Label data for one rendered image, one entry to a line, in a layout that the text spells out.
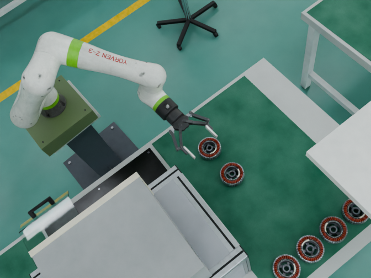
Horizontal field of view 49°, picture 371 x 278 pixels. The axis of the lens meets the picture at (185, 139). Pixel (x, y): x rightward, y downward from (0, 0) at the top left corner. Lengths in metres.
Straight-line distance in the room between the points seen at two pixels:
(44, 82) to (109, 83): 1.68
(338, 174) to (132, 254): 0.73
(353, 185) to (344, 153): 0.12
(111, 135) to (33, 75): 1.47
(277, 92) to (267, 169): 0.42
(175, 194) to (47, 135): 0.90
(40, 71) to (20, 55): 2.21
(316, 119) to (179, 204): 0.86
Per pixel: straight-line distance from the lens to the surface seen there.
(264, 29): 3.35
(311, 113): 2.07
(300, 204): 1.89
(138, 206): 1.35
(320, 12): 2.45
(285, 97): 2.11
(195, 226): 1.50
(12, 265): 2.16
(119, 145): 2.98
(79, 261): 1.37
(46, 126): 2.23
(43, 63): 1.68
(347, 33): 2.37
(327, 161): 1.47
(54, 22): 3.95
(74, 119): 2.18
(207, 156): 1.95
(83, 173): 2.99
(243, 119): 2.05
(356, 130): 1.54
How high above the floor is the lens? 2.55
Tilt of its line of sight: 62 degrees down
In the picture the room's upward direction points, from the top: 22 degrees counter-clockwise
